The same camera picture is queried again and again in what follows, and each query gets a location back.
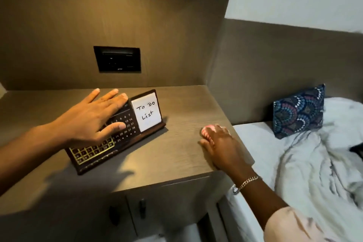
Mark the brown padded headboard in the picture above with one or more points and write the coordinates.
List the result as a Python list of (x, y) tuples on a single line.
[(269, 66)]

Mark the light pink sleeve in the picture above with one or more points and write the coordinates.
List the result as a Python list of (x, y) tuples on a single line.
[(295, 227)]

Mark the person's right hand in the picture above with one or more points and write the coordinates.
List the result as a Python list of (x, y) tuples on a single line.
[(227, 152)]

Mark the white bed sheet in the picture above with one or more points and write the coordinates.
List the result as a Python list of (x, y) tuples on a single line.
[(255, 137)]

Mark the person's left little finger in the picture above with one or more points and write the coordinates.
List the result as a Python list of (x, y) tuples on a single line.
[(92, 95)]

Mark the person's right thumb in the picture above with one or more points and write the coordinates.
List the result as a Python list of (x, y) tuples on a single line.
[(206, 145)]

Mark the white note pad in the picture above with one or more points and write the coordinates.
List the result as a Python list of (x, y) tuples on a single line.
[(147, 112)]

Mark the brown wooden nightstand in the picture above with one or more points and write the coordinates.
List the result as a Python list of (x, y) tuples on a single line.
[(170, 202)]

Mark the person's right forearm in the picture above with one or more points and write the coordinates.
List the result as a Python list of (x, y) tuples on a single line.
[(261, 193)]

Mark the person's left forearm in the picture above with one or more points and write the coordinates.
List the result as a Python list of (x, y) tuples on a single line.
[(28, 149)]

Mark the person's left hand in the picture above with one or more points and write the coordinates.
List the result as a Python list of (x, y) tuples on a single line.
[(85, 124)]

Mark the blue patterned pillow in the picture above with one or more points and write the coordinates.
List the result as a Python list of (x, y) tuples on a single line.
[(299, 111)]

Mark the white rumpled blanket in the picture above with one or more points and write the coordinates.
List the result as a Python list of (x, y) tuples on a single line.
[(320, 165)]

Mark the person's left thumb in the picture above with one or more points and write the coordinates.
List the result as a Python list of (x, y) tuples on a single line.
[(113, 129)]

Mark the black wooden desk calendar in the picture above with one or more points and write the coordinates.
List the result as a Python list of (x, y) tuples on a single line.
[(93, 152)]

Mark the black wall socket panel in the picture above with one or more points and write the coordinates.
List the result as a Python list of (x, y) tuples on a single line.
[(117, 59)]

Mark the small pink striped cloth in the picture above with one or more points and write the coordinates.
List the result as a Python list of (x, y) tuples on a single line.
[(206, 130)]

